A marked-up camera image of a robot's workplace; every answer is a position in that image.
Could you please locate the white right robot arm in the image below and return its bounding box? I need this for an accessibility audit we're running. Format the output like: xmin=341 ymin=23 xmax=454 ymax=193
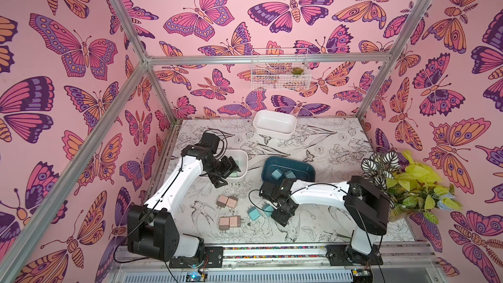
xmin=259 ymin=176 xmax=391 ymax=257

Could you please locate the aluminium frame post right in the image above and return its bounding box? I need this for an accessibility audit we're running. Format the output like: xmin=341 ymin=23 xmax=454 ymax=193
xmin=356 ymin=0 xmax=453 ymax=121

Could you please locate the white storage box front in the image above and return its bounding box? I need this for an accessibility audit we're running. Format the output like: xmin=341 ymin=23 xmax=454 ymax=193
xmin=224 ymin=149 xmax=248 ymax=183

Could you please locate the aluminium frame top bar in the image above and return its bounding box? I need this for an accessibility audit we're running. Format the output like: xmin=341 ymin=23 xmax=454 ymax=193
xmin=147 ymin=53 xmax=391 ymax=66

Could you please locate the white wire wall basket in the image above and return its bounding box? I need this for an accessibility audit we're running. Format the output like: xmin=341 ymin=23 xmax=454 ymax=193
xmin=250 ymin=48 xmax=312 ymax=92

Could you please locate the aluminium frame post left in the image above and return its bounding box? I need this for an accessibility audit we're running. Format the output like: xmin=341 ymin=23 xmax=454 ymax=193
xmin=110 ymin=0 xmax=177 ymax=124

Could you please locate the small green succulent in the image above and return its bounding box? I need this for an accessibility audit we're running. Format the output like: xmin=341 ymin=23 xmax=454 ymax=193
xmin=291 ymin=67 xmax=305 ymax=75

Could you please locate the pink plug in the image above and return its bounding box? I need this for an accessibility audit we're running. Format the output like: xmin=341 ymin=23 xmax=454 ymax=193
xmin=229 ymin=216 xmax=241 ymax=228
xmin=216 ymin=195 xmax=229 ymax=208
xmin=226 ymin=197 xmax=238 ymax=210
xmin=219 ymin=217 xmax=230 ymax=231

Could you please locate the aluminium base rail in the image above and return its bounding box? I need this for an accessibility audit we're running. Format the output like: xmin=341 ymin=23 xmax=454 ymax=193
xmin=105 ymin=241 xmax=445 ymax=283

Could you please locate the dark teal storage box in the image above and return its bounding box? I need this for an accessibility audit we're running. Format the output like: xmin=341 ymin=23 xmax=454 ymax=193
xmin=261 ymin=157 xmax=316 ymax=186

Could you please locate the aluminium frame left beam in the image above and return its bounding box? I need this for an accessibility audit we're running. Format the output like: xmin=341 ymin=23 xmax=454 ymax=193
xmin=1 ymin=61 xmax=148 ymax=282

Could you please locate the aluminium frame post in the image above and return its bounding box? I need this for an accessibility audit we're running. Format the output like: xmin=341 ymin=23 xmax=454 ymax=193
xmin=356 ymin=0 xmax=453 ymax=121
xmin=110 ymin=0 xmax=177 ymax=124

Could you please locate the white storage box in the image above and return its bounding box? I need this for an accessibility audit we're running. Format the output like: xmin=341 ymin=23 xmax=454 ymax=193
xmin=252 ymin=110 xmax=297 ymax=140
xmin=224 ymin=149 xmax=248 ymax=183

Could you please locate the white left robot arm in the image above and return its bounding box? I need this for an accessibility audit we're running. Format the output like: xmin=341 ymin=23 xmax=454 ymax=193
xmin=125 ymin=129 xmax=239 ymax=267

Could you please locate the potted green plant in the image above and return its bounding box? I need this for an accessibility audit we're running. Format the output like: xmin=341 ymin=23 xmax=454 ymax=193
xmin=361 ymin=150 xmax=462 ymax=224

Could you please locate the blue plug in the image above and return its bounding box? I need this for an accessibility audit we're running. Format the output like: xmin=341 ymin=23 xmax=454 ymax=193
xmin=284 ymin=170 xmax=297 ymax=179
xmin=271 ymin=169 xmax=283 ymax=180
xmin=247 ymin=207 xmax=261 ymax=221
xmin=262 ymin=204 xmax=275 ymax=217

